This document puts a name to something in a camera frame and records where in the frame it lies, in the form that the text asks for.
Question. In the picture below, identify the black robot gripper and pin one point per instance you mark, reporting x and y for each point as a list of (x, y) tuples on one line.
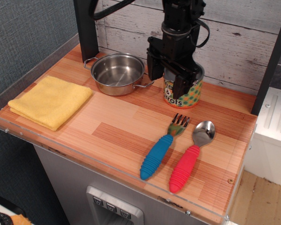
[(175, 54)]

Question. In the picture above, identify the peas and carrots toy can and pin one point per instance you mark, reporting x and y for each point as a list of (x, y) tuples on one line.
[(187, 100)]

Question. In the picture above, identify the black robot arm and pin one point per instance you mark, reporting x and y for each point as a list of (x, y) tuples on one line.
[(181, 17)]

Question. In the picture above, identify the small steel pot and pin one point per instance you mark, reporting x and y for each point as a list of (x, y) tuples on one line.
[(117, 74)]

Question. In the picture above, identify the folded yellow cloth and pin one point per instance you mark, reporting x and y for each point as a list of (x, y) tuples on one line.
[(51, 102)]

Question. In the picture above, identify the white toy sink unit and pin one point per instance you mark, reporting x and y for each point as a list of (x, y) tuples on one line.
[(263, 157)]

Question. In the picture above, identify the grey toy fridge cabinet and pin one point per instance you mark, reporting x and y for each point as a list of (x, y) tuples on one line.
[(70, 178)]

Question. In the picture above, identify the silver dispenser button panel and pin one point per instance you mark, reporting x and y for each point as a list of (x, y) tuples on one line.
[(109, 210)]

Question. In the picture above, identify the clear acrylic table guard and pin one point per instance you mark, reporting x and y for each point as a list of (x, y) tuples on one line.
[(120, 131)]

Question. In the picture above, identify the red handled toy spoon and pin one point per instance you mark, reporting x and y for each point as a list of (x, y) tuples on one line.
[(203, 134)]

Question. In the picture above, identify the blue handled toy fork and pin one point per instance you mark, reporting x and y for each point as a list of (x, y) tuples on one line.
[(155, 156)]

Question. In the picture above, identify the black left vertical post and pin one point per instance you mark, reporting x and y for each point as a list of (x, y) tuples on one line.
[(86, 29)]

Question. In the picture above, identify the black vertical post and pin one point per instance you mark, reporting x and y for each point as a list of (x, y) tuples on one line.
[(86, 29), (267, 78)]

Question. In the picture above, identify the black right vertical post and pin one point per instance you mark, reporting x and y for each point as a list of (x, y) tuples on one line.
[(267, 78)]

